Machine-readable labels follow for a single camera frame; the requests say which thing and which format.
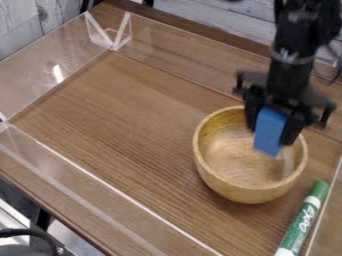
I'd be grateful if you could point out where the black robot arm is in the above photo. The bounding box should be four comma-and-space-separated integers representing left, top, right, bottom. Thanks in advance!
233, 0, 342, 146

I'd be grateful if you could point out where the green Expo marker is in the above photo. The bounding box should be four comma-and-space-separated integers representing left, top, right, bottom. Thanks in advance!
274, 180, 330, 256

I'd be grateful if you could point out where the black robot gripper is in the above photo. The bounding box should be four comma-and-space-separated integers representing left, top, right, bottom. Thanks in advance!
233, 63, 337, 146

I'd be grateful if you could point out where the clear acrylic tray wall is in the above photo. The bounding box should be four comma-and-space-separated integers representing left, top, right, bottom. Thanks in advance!
0, 9, 342, 256

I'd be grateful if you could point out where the blue rectangular block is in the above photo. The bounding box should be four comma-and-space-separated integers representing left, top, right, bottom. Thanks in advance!
254, 107, 287, 157

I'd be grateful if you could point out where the black cable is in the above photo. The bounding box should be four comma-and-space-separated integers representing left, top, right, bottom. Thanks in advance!
0, 228, 59, 256

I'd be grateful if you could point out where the light wooden bowl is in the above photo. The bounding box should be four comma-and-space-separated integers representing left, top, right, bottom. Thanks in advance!
193, 106, 309, 204

